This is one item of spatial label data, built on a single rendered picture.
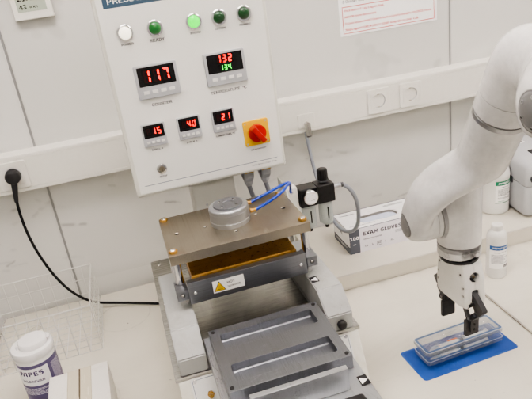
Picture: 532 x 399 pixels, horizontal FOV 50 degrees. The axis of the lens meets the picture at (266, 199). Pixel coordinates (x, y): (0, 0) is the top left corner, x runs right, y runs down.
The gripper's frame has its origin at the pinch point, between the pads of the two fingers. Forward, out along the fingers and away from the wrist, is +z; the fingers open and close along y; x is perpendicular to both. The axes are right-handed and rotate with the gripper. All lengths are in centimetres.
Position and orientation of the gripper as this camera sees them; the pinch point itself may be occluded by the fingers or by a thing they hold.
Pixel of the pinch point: (459, 317)
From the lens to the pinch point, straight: 127.4
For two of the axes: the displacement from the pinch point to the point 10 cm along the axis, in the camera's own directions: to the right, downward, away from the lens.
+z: 1.4, 9.1, 3.9
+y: -3.2, -3.3, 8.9
